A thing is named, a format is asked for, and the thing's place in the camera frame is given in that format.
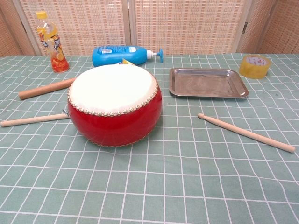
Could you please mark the thin wooden drumstick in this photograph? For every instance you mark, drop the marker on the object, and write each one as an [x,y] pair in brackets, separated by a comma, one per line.
[35,119]
[245,133]

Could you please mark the red drum with white skin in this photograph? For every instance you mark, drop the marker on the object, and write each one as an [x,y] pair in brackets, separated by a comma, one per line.
[114,121]

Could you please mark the square steel tray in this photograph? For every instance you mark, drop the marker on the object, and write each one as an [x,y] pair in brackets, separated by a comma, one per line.
[208,81]

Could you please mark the blue pump lotion bottle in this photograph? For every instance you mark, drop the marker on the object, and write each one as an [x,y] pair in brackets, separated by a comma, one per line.
[114,54]

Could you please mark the green checked tablecloth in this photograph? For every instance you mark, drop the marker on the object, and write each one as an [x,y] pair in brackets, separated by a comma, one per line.
[163,182]

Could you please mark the thick wooden rolling pin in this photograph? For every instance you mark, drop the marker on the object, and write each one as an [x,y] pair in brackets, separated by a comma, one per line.
[42,89]

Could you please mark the bamboo folding screen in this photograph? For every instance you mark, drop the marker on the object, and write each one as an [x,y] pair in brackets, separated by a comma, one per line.
[81,23]

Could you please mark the yellow packing tape roll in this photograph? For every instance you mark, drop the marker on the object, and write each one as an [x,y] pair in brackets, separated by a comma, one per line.
[254,67]

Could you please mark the orange drink plastic bottle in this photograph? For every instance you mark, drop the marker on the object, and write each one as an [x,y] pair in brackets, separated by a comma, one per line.
[54,46]

